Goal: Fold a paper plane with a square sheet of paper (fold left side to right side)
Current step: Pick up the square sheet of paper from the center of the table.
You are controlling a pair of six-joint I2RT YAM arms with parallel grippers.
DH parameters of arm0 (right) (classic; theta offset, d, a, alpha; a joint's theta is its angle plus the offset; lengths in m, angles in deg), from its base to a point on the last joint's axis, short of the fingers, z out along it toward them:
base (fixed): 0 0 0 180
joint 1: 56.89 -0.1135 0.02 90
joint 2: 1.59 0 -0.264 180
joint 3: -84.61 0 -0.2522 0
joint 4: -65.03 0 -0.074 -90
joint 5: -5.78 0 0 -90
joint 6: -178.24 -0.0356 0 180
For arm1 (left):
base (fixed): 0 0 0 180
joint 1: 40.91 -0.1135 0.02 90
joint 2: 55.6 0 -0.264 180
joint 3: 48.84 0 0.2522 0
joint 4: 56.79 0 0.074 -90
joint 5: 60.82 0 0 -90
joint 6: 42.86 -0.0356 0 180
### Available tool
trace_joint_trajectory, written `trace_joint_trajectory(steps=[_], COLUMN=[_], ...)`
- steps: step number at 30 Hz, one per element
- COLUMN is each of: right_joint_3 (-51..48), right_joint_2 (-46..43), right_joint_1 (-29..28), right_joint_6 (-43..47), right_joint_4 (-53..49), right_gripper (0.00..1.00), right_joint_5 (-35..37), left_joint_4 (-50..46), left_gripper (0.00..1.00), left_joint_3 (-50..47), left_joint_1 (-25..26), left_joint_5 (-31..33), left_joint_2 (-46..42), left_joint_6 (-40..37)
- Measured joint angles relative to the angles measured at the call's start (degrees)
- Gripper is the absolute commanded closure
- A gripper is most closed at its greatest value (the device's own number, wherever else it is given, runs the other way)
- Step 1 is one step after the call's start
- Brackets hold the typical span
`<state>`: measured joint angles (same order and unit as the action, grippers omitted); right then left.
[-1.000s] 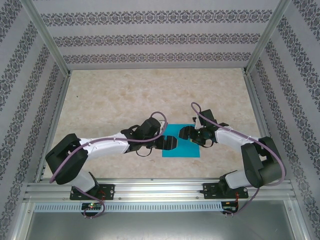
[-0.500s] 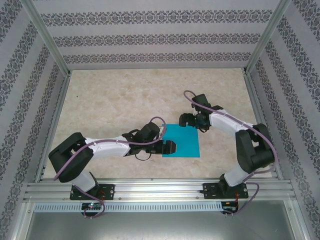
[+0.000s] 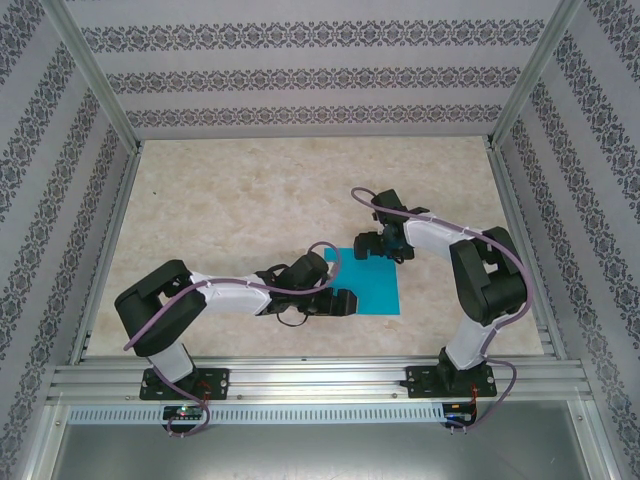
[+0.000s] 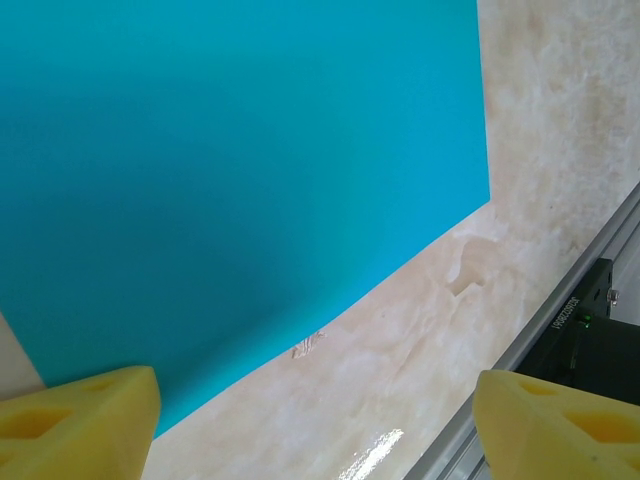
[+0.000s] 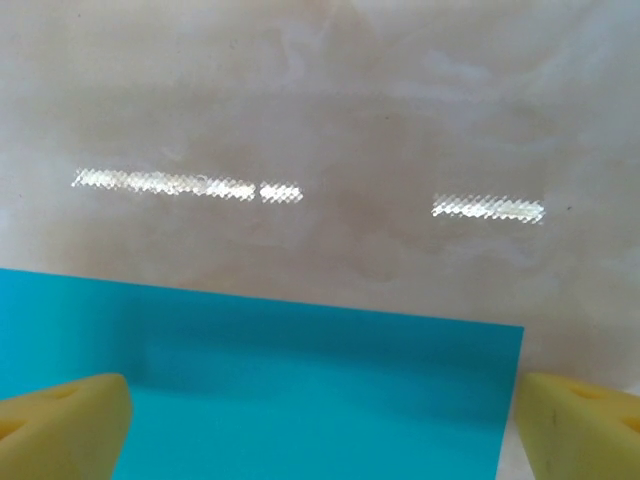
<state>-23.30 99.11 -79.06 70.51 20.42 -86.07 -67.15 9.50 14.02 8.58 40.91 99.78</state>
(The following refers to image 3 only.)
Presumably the turquoise cloth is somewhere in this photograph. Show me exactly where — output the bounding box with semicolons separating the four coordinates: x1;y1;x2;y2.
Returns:
322;247;402;316

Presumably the grey metal sheet tray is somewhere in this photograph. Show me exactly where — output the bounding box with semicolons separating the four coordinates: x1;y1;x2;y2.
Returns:
29;402;616;480

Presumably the controller board with green light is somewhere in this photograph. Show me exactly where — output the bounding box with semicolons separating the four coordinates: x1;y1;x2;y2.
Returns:
163;405;204;421

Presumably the left gripper thin black cable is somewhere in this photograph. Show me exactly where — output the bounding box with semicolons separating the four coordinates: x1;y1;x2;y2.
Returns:
277;308;309;329

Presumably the left black wrist camera box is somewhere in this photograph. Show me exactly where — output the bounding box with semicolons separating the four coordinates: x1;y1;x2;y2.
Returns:
285;253;331;292

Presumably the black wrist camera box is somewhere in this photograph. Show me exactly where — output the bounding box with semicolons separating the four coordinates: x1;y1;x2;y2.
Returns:
285;253;331;292
372;188;431;224

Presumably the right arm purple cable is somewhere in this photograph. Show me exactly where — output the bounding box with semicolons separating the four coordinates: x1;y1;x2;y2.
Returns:
351;187;534;436

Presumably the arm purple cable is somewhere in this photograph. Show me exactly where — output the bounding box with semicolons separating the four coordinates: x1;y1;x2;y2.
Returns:
351;187;534;436
122;241;344;440

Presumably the right black wrist camera box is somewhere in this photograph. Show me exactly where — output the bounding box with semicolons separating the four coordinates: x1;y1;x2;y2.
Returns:
372;188;431;224

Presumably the aluminium mounting rail beam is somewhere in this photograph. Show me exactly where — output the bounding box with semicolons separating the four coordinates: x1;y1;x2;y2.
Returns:
47;357;594;404

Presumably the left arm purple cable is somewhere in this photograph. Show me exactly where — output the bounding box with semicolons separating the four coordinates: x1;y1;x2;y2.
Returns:
122;241;344;440

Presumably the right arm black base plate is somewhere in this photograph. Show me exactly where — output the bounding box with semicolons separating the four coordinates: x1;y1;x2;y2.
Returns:
405;364;498;400

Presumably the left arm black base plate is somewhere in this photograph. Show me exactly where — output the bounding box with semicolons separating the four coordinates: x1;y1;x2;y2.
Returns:
141;368;231;402

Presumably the grey slotted cable duct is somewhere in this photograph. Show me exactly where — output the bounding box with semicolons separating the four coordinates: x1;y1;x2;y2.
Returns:
67;403;446;426

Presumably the right aluminium side rail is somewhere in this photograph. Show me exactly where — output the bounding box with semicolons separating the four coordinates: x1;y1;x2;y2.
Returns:
487;142;569;361

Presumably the aluminium side rail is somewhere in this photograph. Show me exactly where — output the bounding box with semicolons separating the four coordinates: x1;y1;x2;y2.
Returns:
67;144;146;364
487;142;569;361

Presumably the left aluminium side rail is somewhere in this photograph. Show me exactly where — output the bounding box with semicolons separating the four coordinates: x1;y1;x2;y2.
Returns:
67;144;146;364

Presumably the right aluminium frame post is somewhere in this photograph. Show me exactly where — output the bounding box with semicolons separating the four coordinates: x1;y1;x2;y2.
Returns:
487;0;586;151

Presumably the aluminium frame post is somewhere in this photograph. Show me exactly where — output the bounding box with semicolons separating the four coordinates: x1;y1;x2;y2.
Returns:
487;0;586;151
44;0;144;151

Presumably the left aluminium frame post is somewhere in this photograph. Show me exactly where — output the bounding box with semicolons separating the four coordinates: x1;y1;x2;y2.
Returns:
44;0;144;151

